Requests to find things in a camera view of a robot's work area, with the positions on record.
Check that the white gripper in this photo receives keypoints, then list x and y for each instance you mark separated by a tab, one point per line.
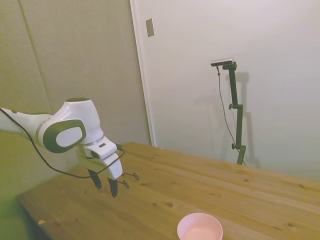
113	167

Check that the pink plastic bowl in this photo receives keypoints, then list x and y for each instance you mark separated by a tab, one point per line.
200	225

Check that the small yellow paper scrap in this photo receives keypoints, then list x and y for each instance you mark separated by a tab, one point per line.
41	221

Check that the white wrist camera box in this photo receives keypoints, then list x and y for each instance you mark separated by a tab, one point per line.
105	148

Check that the white door frame trim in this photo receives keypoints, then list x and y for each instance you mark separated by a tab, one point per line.
142	75

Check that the black jointed camera stand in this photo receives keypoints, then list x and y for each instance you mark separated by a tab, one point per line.
234	87

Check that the grey wall switch plate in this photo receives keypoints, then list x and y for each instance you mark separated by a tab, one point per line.
150	27

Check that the grey camera bar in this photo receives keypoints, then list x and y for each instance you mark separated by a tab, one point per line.
222	62

